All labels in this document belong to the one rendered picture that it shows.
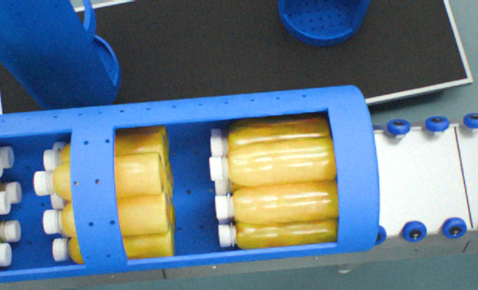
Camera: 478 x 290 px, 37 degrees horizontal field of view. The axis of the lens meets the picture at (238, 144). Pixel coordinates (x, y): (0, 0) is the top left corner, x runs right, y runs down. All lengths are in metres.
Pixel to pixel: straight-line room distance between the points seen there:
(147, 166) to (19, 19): 0.60
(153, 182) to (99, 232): 0.11
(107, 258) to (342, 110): 0.44
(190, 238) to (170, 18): 1.18
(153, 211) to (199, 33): 1.25
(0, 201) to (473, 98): 1.70
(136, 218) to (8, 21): 0.63
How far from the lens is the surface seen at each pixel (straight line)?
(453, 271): 2.39
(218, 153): 1.21
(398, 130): 1.39
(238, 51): 2.31
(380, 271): 2.33
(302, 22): 2.35
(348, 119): 1.12
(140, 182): 1.14
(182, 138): 1.33
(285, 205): 1.16
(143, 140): 1.20
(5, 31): 1.66
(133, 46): 2.34
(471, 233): 1.44
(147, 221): 1.17
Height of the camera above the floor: 2.29
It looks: 75 degrees down
